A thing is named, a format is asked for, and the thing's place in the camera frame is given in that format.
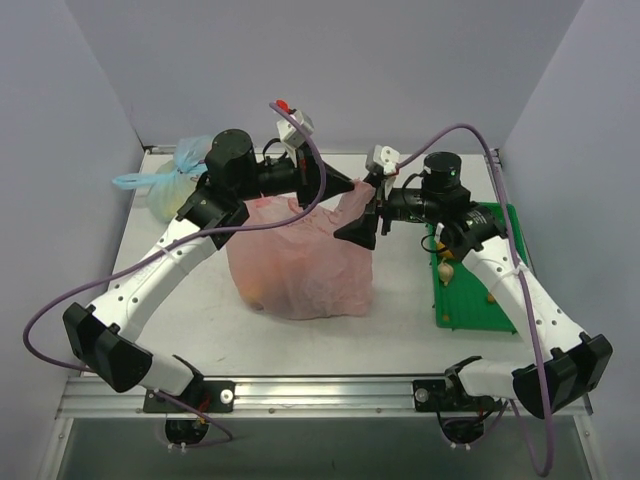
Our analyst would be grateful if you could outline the pink plastic bag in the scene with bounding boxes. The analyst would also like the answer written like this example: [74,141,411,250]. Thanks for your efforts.
[225,181,374,320]

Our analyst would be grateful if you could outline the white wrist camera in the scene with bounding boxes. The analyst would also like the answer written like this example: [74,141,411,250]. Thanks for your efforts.
[276,102,316,149]
[365,145,400,177]

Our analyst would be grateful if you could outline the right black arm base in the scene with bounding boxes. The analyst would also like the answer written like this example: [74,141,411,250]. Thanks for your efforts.
[412,375,503,414]

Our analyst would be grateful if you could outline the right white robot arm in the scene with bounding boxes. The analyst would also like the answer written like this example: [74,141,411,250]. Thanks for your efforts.
[335,146,613,419]

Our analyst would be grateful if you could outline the blue tied plastic bag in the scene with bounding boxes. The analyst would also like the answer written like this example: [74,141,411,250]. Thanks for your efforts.
[112,136,213,224]

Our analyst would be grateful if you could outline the fake yellow lemon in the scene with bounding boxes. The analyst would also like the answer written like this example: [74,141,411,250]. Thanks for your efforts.
[436,242,455,260]

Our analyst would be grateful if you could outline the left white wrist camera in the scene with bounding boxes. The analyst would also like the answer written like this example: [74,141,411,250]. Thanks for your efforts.
[276,102,316,149]

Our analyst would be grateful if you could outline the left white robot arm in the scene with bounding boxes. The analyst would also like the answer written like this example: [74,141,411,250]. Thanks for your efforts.
[63,129,354,411]

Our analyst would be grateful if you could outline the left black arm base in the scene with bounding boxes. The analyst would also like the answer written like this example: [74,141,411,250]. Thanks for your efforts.
[142,378,236,414]

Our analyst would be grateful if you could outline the fake garlic bulb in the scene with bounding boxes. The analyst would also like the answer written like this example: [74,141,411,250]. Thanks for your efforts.
[437,258,455,287]

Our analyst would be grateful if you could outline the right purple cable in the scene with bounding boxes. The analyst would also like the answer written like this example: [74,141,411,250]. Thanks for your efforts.
[394,124,556,476]

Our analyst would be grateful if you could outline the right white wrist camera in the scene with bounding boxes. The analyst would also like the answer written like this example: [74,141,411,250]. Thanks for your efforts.
[365,145,400,177]

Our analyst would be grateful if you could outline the aluminium front rail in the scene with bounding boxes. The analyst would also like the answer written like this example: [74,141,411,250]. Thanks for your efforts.
[54,374,594,420]

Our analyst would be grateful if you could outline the green plastic tray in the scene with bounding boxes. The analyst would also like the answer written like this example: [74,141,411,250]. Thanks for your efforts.
[422,226,517,334]

